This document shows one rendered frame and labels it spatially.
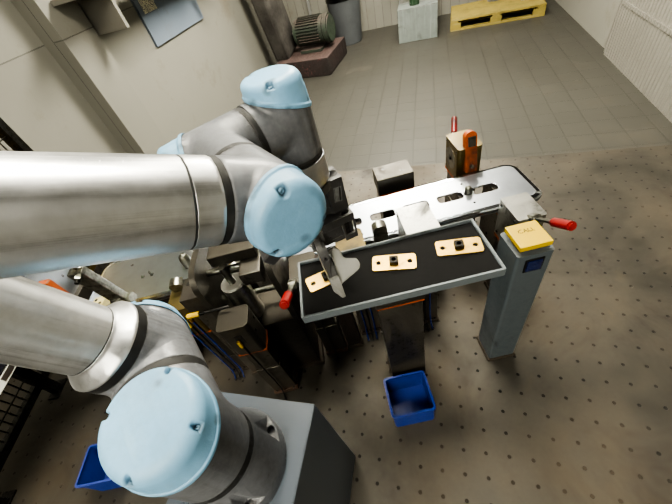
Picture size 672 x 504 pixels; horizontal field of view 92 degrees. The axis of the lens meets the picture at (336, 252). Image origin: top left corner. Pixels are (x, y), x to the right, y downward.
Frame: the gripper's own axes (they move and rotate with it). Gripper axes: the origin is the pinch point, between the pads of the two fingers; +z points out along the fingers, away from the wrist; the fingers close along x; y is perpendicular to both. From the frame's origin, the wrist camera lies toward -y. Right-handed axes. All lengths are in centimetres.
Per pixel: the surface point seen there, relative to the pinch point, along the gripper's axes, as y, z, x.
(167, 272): -41, 18, 44
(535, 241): 36.4, 1.9, -13.7
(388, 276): 10.2, 1.9, -6.2
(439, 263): 19.6, 1.9, -8.7
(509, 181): 62, 18, 17
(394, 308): 9.7, 10.4, -7.8
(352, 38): 240, 108, 544
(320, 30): 167, 67, 481
